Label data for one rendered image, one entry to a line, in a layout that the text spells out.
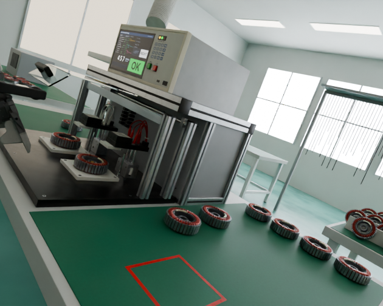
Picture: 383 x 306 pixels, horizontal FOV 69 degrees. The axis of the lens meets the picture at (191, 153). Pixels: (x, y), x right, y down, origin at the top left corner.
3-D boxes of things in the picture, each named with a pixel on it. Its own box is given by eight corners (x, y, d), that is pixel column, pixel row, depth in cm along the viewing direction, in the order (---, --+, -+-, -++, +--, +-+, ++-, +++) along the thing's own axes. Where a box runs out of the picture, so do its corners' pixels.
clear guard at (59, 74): (48, 86, 89) (53, 68, 88) (27, 73, 105) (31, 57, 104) (133, 109, 113) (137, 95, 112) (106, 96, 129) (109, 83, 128)
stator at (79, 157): (81, 174, 89) (84, 163, 88) (67, 161, 96) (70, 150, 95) (112, 176, 97) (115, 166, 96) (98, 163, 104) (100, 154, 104)
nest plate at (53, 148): (50, 152, 102) (51, 149, 102) (38, 138, 112) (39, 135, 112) (89, 156, 113) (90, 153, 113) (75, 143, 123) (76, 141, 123)
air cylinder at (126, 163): (124, 178, 103) (128, 164, 102) (114, 169, 108) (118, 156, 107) (135, 178, 107) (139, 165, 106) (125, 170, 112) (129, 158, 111)
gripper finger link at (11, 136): (9, 159, 72) (-7, 127, 71) (33, 150, 75) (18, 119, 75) (8, 157, 69) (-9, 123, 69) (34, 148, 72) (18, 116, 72)
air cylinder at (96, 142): (95, 153, 119) (99, 142, 118) (88, 147, 124) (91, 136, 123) (106, 155, 123) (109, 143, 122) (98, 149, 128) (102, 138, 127)
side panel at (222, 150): (180, 206, 102) (211, 122, 96) (175, 201, 104) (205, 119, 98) (225, 204, 122) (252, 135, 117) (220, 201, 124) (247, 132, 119)
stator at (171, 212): (203, 238, 83) (207, 227, 82) (168, 233, 78) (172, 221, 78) (191, 219, 93) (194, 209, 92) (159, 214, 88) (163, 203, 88)
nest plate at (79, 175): (76, 180, 86) (77, 176, 86) (59, 161, 96) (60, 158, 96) (118, 181, 97) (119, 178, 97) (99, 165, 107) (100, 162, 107)
